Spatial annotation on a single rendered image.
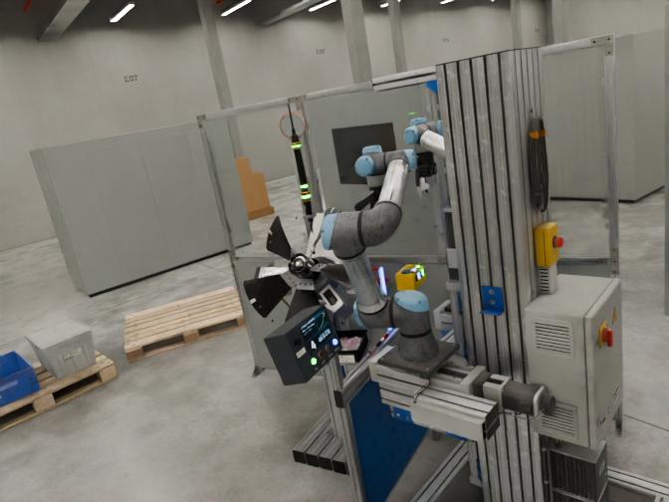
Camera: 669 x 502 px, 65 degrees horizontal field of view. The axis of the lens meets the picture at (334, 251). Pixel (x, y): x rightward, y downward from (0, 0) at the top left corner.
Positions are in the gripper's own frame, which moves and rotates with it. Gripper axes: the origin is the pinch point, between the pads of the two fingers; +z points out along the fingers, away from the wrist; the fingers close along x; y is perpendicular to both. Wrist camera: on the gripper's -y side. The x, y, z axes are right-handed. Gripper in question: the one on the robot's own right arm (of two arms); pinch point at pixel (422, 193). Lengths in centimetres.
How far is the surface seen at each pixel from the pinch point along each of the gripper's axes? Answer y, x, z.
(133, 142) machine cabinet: -519, 259, -43
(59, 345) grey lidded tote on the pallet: -327, -23, 103
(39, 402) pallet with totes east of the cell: -325, -53, 139
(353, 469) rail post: -14, -80, 100
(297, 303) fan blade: -57, -41, 43
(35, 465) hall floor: -259, -97, 148
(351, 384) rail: -13, -71, 64
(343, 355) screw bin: -27, -52, 62
